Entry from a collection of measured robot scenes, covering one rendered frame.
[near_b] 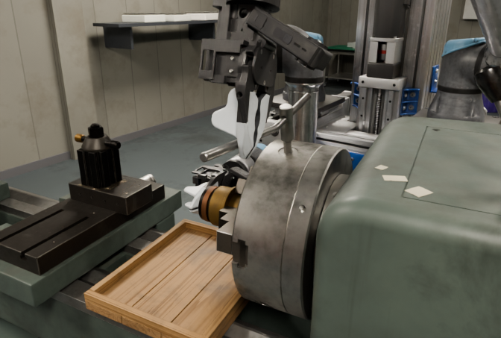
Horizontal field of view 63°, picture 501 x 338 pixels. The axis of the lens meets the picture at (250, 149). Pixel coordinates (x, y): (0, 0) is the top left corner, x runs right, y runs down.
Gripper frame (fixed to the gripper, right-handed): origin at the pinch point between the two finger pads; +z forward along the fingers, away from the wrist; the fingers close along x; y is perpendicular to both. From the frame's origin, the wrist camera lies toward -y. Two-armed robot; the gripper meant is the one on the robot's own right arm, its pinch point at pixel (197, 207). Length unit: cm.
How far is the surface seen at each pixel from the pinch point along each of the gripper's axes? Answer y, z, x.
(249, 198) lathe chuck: -16.8, 9.0, 9.7
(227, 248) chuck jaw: -13.1, 10.3, 0.2
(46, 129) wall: 304, -186, -72
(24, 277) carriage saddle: 32.2, 18.7, -15.6
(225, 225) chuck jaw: -11.3, 7.6, 2.6
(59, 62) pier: 295, -204, -10
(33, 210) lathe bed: 70, -10, -22
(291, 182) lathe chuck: -22.7, 6.0, 12.6
